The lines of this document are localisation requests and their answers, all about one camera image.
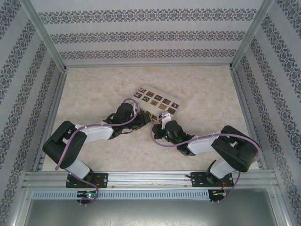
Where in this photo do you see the white box with picture tiles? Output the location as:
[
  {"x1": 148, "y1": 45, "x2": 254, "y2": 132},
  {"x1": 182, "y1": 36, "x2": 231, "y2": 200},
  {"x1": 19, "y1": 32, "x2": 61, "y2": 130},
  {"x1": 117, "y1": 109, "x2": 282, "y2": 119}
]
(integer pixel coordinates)
[{"x1": 132, "y1": 85, "x2": 182, "y2": 121}]

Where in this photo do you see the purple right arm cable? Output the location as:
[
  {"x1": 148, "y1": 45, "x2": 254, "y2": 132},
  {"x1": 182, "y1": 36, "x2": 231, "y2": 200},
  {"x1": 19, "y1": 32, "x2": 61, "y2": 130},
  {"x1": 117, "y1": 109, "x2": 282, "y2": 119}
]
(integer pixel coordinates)
[{"x1": 150, "y1": 122, "x2": 262, "y2": 206}]

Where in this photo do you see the aluminium frame post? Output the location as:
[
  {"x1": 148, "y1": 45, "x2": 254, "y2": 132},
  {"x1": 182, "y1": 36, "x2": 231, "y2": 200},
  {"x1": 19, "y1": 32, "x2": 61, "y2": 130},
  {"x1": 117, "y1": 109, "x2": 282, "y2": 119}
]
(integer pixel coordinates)
[
  {"x1": 20, "y1": 0, "x2": 68, "y2": 72},
  {"x1": 230, "y1": 0, "x2": 276, "y2": 69}
]

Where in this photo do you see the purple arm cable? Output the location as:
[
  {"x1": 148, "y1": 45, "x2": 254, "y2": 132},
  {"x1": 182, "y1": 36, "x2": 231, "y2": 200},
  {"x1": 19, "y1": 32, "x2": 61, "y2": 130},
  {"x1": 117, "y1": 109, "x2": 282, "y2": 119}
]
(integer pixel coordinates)
[
  {"x1": 55, "y1": 97, "x2": 140, "y2": 207},
  {"x1": 150, "y1": 122, "x2": 262, "y2": 206}
]

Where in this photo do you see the grey slotted cable duct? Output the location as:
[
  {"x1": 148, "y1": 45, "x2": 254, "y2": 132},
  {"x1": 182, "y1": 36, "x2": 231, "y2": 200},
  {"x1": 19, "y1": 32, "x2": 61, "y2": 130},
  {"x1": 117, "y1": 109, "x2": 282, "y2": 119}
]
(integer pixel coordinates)
[{"x1": 32, "y1": 189, "x2": 210, "y2": 201}]

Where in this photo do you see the left controller board green light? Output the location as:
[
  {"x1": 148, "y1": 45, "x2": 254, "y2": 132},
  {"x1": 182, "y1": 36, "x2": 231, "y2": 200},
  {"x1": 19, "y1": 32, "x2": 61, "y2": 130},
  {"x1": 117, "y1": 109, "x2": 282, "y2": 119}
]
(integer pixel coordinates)
[{"x1": 76, "y1": 191, "x2": 98, "y2": 199}]

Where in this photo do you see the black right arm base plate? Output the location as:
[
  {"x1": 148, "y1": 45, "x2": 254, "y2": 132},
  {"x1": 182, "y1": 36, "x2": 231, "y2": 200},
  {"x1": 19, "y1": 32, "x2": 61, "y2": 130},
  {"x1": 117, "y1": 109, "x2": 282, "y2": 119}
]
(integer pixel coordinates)
[{"x1": 189, "y1": 171, "x2": 235, "y2": 188}]

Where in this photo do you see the grey metal sheet panel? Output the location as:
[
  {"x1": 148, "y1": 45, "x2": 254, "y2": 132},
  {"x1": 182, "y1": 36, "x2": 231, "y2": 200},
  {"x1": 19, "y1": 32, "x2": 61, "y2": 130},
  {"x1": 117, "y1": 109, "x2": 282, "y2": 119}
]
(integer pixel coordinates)
[{"x1": 23, "y1": 199, "x2": 287, "y2": 226}]

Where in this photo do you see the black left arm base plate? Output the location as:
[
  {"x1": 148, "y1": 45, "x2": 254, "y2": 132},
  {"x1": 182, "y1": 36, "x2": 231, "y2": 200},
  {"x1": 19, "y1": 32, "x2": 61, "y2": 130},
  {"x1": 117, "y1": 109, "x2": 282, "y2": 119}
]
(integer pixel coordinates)
[{"x1": 66, "y1": 172, "x2": 109, "y2": 189}]

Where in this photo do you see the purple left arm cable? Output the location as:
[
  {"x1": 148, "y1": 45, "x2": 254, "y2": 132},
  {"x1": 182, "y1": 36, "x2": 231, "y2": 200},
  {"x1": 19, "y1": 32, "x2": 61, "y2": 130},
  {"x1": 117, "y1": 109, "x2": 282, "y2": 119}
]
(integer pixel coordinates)
[{"x1": 55, "y1": 97, "x2": 140, "y2": 207}]

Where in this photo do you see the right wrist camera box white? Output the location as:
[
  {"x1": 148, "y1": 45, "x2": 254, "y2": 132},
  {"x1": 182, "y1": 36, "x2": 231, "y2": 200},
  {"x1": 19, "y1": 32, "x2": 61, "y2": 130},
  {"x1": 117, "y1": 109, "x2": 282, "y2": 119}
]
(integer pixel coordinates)
[{"x1": 158, "y1": 112, "x2": 174, "y2": 129}]

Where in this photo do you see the aluminium mounting rail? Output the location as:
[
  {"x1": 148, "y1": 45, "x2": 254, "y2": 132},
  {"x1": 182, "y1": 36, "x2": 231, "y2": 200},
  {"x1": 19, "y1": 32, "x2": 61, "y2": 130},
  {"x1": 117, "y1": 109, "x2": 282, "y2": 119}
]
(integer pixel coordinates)
[{"x1": 23, "y1": 171, "x2": 277, "y2": 189}]

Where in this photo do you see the aluminium back rail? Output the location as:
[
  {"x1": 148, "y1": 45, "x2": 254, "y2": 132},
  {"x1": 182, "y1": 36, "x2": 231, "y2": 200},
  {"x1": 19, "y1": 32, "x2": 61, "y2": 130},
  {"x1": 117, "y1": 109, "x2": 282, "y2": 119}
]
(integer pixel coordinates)
[{"x1": 63, "y1": 63, "x2": 235, "y2": 69}]

